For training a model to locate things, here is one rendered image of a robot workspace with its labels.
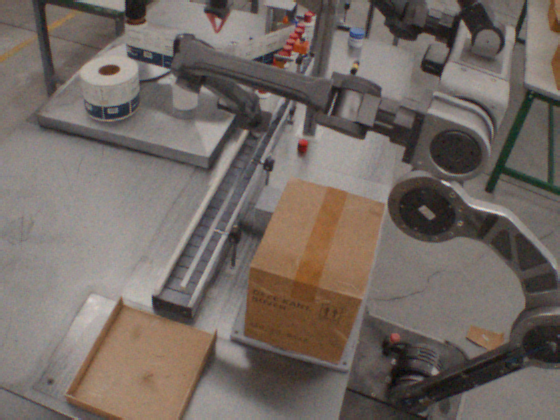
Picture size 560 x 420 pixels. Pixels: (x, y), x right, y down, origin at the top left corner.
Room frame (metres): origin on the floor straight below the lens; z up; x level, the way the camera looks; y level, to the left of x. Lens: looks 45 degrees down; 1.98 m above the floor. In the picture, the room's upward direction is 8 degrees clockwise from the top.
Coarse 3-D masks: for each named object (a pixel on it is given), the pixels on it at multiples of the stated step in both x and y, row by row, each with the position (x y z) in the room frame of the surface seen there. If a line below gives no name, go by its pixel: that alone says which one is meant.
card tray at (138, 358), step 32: (128, 320) 0.71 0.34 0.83; (160, 320) 0.73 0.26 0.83; (96, 352) 0.60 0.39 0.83; (128, 352) 0.62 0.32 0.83; (160, 352) 0.64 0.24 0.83; (192, 352) 0.65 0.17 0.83; (96, 384) 0.52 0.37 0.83; (128, 384) 0.54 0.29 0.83; (160, 384) 0.55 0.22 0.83; (192, 384) 0.55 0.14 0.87; (128, 416) 0.46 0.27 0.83; (160, 416) 0.47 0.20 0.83
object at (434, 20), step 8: (432, 8) 1.30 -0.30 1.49; (432, 16) 1.28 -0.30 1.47; (440, 16) 1.28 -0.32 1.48; (448, 16) 1.27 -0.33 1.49; (456, 16) 1.24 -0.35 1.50; (432, 24) 1.27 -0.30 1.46; (440, 24) 1.25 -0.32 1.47; (448, 24) 1.25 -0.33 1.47; (456, 24) 1.24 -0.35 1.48; (424, 32) 1.28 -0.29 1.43; (432, 32) 1.27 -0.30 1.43; (440, 32) 1.25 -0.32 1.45; (448, 32) 1.25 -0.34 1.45; (456, 32) 1.24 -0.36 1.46; (440, 40) 1.27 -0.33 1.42; (448, 40) 1.24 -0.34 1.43
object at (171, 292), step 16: (304, 64) 1.99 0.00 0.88; (272, 128) 1.51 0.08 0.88; (240, 160) 1.32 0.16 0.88; (224, 176) 1.24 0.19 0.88; (224, 192) 1.17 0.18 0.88; (240, 192) 1.18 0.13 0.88; (208, 208) 1.09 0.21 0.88; (208, 224) 1.03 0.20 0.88; (224, 224) 1.04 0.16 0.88; (192, 240) 0.96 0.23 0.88; (192, 256) 0.91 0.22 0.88; (208, 256) 0.92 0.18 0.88; (176, 272) 0.85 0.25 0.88; (176, 288) 0.80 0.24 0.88; (192, 288) 0.81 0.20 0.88; (176, 304) 0.75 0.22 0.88
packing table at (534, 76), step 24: (528, 0) 3.75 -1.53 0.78; (528, 24) 3.25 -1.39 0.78; (528, 48) 2.86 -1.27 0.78; (552, 48) 2.95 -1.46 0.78; (528, 72) 2.54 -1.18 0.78; (552, 72) 2.61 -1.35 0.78; (528, 96) 2.43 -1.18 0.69; (552, 96) 2.36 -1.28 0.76; (552, 120) 3.10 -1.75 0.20; (504, 144) 2.46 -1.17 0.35; (552, 144) 2.79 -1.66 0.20; (504, 168) 2.43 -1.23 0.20; (552, 168) 2.53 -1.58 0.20; (552, 192) 2.33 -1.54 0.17
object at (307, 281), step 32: (288, 192) 0.94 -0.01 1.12; (320, 192) 0.96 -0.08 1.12; (288, 224) 0.84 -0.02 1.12; (320, 224) 0.86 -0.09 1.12; (352, 224) 0.87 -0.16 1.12; (256, 256) 0.74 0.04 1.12; (288, 256) 0.75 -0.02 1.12; (320, 256) 0.76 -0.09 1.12; (352, 256) 0.77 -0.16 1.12; (256, 288) 0.71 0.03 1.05; (288, 288) 0.69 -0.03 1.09; (320, 288) 0.68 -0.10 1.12; (352, 288) 0.69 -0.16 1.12; (256, 320) 0.70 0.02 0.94; (288, 320) 0.69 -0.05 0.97; (320, 320) 0.68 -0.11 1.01; (352, 320) 0.67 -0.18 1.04; (320, 352) 0.67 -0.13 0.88
